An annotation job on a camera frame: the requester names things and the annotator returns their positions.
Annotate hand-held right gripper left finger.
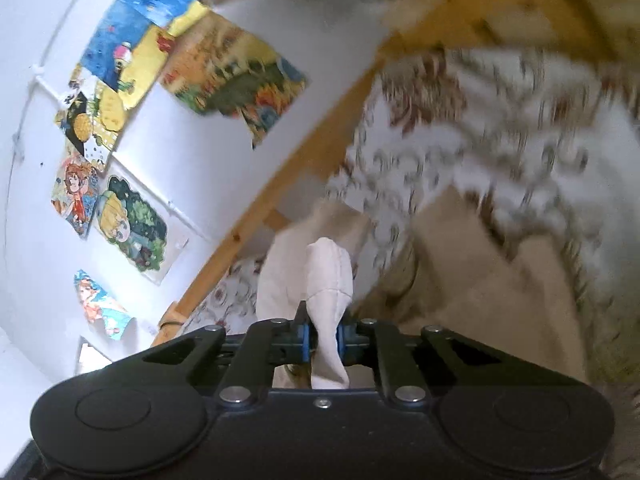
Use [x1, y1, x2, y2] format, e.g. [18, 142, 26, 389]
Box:
[120, 301, 315, 407]

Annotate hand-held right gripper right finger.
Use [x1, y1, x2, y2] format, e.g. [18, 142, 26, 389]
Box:
[335, 310, 523, 406]

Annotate beige hoodie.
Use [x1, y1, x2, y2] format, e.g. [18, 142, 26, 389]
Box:
[255, 185, 590, 392]

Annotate floral bed sheet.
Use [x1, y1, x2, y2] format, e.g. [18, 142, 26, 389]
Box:
[190, 45, 640, 401]

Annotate wooden bed frame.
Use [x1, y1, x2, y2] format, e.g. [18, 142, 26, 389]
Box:
[149, 0, 640, 348]

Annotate torn colourful wall poster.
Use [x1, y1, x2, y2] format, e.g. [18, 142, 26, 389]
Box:
[74, 268, 137, 342]

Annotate yellow green cartoon wall poster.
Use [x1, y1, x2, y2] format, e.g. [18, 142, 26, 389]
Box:
[91, 174, 190, 287]

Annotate colourful wall pictures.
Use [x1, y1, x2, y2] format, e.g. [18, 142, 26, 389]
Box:
[11, 62, 215, 247]

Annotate cartoon figure wall poster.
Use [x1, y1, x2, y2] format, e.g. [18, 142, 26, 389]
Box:
[50, 154, 109, 239]

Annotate dark dotted wall poster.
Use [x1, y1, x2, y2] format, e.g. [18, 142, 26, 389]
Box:
[54, 64, 129, 173]

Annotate blue cartoon wall poster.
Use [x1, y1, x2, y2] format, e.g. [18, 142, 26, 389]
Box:
[79, 0, 202, 95]

